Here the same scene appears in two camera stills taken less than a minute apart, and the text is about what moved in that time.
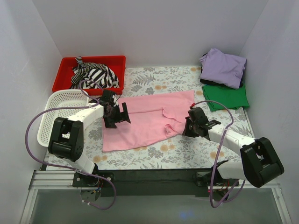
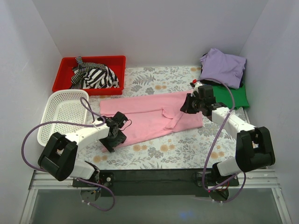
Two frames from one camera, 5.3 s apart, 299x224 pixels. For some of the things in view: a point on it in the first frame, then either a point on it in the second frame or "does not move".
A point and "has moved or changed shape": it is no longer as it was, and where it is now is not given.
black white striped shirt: x=88 y=75 does not move
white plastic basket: x=61 y=103 does not move
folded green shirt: x=232 y=98 does not move
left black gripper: x=117 y=115 -> x=110 y=143
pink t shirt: x=152 y=118 has moved or changed shape
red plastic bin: x=64 y=66 does not move
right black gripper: x=189 y=128 -> x=189 y=105
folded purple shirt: x=218 y=67 does not move
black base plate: x=153 y=183 does not move
